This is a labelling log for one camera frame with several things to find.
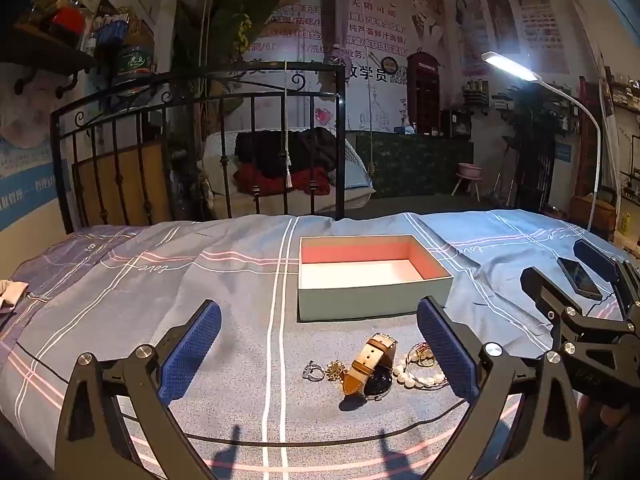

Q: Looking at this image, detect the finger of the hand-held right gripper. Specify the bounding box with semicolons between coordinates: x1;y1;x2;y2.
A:
520;266;640;357
572;239;640;311

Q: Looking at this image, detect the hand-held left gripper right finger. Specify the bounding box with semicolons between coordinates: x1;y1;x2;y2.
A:
416;296;586;480

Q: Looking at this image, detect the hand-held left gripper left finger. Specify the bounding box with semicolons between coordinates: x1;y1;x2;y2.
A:
54;300;222;480

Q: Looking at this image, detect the white pearl bracelet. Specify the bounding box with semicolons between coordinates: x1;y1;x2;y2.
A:
394;342;451;390

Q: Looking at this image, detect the brown leather strap watch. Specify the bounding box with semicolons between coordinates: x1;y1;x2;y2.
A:
341;332;398;402

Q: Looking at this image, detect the green box with pink interior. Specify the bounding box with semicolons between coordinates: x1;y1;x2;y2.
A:
298;234;455;322

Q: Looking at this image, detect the gold chain pendant cluster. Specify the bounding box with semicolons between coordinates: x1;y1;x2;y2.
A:
325;360;351;386

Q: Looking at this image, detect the black smartphone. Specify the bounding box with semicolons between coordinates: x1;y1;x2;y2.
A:
557;256;603;302

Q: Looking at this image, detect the grey blue striped bedsheet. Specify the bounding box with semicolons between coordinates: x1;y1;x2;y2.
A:
0;209;640;480

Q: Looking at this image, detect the pink stool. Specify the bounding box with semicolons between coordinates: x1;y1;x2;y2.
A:
452;162;483;201

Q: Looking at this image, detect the dark potted plant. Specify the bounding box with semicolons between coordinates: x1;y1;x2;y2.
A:
502;85;560;211

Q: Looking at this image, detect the green patterned counter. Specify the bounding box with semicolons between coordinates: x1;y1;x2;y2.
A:
355;131;475;200

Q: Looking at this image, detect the red cloth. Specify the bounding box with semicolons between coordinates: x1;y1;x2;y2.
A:
234;165;333;198

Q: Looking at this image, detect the beige cloth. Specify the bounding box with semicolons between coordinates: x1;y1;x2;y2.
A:
0;280;30;313

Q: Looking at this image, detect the white cushioned hanging chair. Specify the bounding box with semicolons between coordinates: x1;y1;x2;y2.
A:
202;127;377;213

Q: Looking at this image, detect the white floor lamp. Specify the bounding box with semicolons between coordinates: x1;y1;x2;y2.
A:
481;51;603;233

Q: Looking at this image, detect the dark clothes pile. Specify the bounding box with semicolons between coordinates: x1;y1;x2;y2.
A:
235;129;337;181

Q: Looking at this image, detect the red phone booth cabinet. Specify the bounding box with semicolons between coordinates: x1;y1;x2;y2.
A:
406;51;442;136

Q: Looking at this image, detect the large green water bottle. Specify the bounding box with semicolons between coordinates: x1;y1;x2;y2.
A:
116;45;153;95

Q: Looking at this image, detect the white tassel rope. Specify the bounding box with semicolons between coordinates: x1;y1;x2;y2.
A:
282;62;296;191

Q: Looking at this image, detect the hanging rope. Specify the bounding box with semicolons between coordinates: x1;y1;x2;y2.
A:
366;50;379;179

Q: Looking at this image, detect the blue wall poster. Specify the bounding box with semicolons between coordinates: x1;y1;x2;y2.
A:
0;62;71;233

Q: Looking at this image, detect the wall poster with portraits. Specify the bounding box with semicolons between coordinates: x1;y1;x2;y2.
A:
454;0;571;77

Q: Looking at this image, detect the black metal bed frame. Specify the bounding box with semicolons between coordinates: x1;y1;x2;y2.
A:
50;62;347;235

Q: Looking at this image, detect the large printed wall poster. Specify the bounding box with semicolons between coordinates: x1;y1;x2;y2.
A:
250;0;446;131

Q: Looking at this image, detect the wooden wall shelf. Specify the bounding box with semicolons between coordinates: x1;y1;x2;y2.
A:
0;25;103;100

